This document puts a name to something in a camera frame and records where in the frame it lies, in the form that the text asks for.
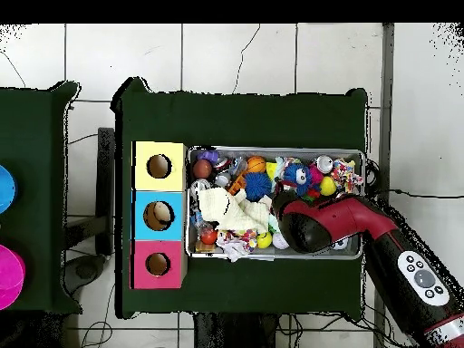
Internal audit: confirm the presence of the cream muslin cloth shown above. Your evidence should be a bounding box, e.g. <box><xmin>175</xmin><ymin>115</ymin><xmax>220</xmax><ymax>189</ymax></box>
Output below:
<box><xmin>196</xmin><ymin>186</ymin><xmax>272</xmax><ymax>235</ymax></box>

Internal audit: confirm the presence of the blue fuzzy ball with eyes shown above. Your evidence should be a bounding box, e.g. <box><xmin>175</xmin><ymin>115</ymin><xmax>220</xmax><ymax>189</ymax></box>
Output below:
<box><xmin>282</xmin><ymin>162</ymin><xmax>322</xmax><ymax>197</ymax></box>

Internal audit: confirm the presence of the clear mesh bin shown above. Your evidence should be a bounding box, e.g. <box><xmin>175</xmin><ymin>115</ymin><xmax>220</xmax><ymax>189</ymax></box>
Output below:
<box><xmin>185</xmin><ymin>145</ymin><xmax>366</xmax><ymax>260</ymax></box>

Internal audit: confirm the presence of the wooden box with three holes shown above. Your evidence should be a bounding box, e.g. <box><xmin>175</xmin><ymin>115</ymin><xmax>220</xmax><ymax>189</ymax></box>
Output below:
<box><xmin>130</xmin><ymin>140</ymin><xmax>189</xmax><ymax>290</ymax></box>

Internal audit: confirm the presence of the orange plastic block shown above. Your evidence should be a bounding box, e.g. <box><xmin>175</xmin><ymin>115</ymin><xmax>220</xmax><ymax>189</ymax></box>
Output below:
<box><xmin>227</xmin><ymin>173</ymin><xmax>248</xmax><ymax>196</ymax></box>

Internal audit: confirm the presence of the blue spiky ball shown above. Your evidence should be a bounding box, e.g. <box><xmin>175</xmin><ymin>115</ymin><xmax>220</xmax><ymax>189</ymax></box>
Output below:
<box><xmin>244</xmin><ymin>171</ymin><xmax>273</xmax><ymax>203</ymax></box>

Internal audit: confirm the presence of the silver drink can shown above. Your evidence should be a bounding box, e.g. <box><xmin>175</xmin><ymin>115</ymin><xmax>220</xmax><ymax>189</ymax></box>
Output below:
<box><xmin>189</xmin><ymin>178</ymin><xmax>212</xmax><ymax>194</ymax></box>

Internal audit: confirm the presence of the orange basketball toy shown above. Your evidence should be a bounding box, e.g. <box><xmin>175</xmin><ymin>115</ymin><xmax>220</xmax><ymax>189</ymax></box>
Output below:
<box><xmin>246</xmin><ymin>155</ymin><xmax>267</xmax><ymax>174</ymax></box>

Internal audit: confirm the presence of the brown football toy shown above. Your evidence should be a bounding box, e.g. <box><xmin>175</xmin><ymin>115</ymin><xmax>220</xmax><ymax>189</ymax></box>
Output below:
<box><xmin>191</xmin><ymin>159</ymin><xmax>213</xmax><ymax>179</ymax></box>

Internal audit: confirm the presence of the dark green tablecloth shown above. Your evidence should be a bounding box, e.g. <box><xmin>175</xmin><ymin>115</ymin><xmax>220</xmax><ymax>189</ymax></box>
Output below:
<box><xmin>0</xmin><ymin>81</ymin><xmax>82</xmax><ymax>314</ymax></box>
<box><xmin>110</xmin><ymin>77</ymin><xmax>369</xmax><ymax>320</ymax></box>

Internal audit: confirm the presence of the blue bowl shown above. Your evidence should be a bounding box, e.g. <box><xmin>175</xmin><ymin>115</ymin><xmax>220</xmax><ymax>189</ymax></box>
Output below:
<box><xmin>0</xmin><ymin>164</ymin><xmax>18</xmax><ymax>215</ymax></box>

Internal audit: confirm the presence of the magenta bowl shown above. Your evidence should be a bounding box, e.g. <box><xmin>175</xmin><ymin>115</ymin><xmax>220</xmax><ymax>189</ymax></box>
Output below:
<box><xmin>0</xmin><ymin>244</ymin><xmax>26</xmax><ymax>311</ymax></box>

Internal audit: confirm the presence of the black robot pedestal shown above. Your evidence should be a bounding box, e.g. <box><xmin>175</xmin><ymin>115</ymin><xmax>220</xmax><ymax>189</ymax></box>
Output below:
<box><xmin>193</xmin><ymin>312</ymin><xmax>280</xmax><ymax>348</ymax></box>

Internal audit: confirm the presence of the black cable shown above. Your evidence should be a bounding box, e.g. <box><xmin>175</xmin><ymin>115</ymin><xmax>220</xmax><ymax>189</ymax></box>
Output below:
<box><xmin>363</xmin><ymin>159</ymin><xmax>464</xmax><ymax>199</ymax></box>

